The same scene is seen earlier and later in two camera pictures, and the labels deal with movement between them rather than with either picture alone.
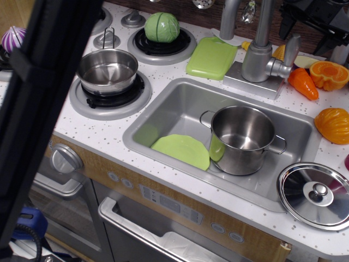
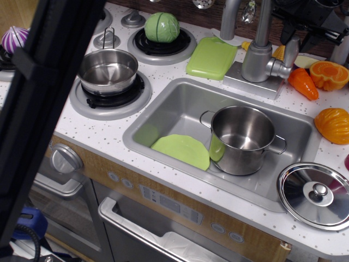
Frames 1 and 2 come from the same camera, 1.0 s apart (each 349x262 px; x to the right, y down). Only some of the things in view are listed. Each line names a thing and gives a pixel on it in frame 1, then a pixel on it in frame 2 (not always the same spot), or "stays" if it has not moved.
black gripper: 331,16 -> 307,21
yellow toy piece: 245,45 stays
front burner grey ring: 82,105 stays
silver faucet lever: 292,49 stays
